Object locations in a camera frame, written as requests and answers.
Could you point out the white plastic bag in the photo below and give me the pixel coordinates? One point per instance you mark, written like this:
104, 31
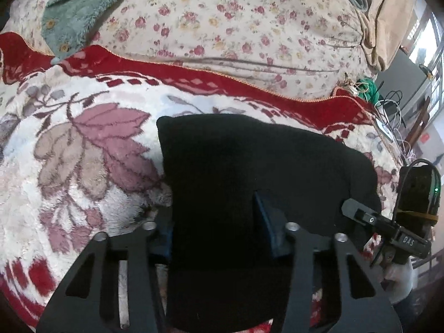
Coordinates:
400, 281

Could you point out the green fleece blanket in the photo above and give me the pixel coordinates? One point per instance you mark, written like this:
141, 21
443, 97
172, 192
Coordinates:
79, 10

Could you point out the floral bed quilt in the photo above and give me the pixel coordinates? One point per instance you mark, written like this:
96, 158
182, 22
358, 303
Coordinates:
225, 24

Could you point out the red leaf-print plush blanket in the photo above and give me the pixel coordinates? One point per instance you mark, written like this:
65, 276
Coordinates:
86, 145

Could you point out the dark grey panel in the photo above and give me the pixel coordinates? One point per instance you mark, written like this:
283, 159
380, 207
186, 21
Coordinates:
402, 76

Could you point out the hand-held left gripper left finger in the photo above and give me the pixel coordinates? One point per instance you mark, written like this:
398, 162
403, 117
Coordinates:
163, 239

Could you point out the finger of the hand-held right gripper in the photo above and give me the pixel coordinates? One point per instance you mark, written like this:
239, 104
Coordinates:
364, 216

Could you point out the black pants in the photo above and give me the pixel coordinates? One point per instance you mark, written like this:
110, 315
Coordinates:
225, 166

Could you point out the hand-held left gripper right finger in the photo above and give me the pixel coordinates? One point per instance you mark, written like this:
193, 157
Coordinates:
269, 222

